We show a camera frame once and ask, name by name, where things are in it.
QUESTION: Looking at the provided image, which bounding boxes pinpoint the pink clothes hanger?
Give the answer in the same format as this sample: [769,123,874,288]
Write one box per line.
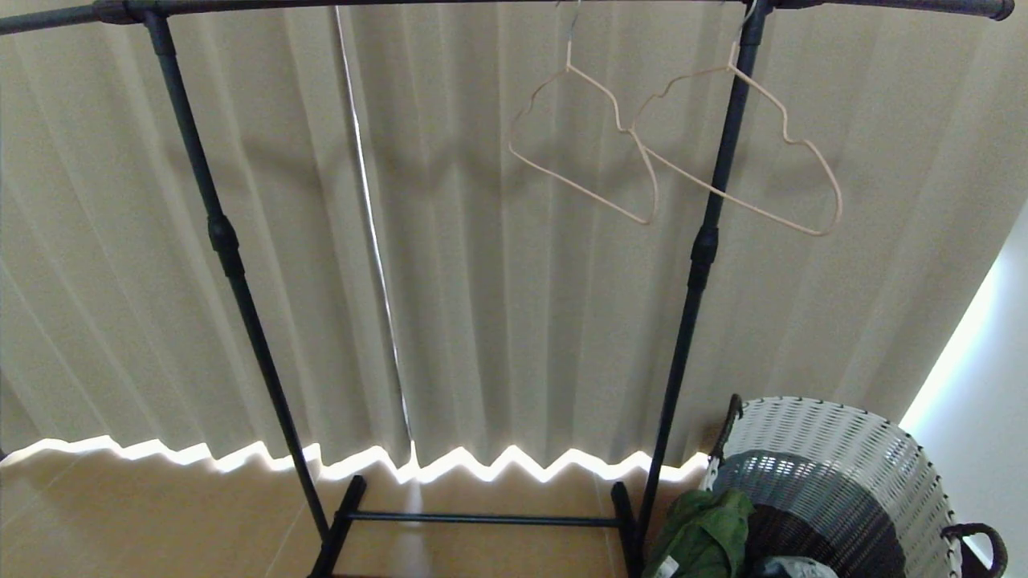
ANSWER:
[630,0,844,238]
[508,0,659,226]

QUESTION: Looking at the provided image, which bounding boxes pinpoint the pale grey shorts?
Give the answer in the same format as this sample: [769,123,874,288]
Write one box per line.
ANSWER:
[755,556,840,578]

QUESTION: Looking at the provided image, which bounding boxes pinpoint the black clothes rack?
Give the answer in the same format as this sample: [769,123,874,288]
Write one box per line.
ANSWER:
[0,0,1017,578]

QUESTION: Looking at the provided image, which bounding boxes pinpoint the white laundry basket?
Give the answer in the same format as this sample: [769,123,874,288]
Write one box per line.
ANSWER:
[699,393,1009,578]

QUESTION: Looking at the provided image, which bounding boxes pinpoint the beige curtain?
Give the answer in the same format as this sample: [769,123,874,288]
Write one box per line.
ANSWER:
[0,0,1028,485]

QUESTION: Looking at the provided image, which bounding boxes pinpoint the green garment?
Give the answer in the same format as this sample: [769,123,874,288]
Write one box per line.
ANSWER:
[642,488,756,578]

